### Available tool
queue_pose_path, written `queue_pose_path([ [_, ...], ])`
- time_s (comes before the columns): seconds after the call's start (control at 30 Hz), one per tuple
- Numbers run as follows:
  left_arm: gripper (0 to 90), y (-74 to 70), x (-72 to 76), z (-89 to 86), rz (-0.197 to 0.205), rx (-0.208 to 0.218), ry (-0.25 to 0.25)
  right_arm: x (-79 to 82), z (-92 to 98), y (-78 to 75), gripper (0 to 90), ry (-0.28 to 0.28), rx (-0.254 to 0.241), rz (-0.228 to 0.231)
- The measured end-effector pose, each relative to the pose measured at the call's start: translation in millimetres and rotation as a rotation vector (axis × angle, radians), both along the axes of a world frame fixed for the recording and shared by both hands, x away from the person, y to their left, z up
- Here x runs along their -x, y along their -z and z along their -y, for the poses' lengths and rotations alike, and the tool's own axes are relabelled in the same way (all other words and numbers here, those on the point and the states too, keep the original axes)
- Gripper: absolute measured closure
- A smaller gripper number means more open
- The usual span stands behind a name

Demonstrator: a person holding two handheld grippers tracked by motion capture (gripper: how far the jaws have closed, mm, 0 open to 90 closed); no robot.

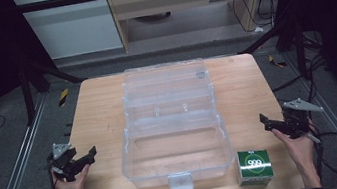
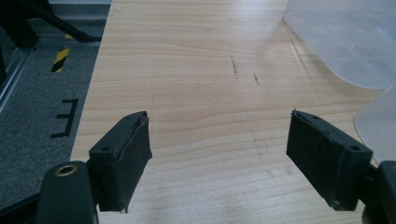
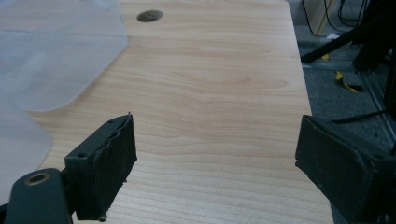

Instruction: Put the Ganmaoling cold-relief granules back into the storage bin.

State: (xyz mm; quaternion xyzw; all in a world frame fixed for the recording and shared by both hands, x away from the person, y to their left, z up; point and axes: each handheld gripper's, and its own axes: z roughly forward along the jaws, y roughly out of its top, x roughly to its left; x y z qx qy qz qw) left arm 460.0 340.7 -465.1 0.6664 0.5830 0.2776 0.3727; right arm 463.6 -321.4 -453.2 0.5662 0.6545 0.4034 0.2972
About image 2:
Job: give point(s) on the translucent white plastic bin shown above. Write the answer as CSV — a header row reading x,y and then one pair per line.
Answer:
x,y
345,37

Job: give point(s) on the translucent white plastic lid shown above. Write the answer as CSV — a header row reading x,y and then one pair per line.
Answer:
x,y
379,127

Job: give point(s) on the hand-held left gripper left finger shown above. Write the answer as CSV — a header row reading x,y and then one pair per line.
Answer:
x,y
120,168

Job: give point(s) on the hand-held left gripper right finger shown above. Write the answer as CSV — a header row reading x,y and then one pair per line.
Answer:
x,y
327,161

